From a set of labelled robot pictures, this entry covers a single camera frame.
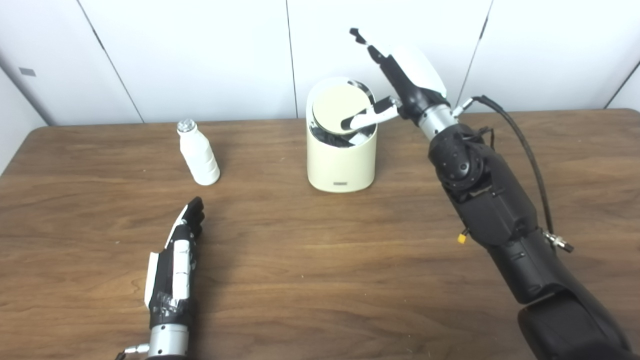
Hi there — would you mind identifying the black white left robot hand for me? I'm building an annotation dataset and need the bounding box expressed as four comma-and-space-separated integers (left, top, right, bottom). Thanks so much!
144, 196, 206, 329

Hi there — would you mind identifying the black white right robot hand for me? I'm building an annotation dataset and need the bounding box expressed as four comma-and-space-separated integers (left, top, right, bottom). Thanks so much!
341, 27, 453, 132

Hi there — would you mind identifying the round cream bin lid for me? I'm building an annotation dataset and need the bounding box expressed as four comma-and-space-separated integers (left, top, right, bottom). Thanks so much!
312, 84, 375, 136

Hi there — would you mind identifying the small white plastic bottle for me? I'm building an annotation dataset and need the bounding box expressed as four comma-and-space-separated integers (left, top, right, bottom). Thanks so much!
177, 119, 221, 186

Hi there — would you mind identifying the cream-colored bin body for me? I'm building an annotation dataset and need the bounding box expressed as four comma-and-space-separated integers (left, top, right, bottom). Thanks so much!
306, 77, 378, 193

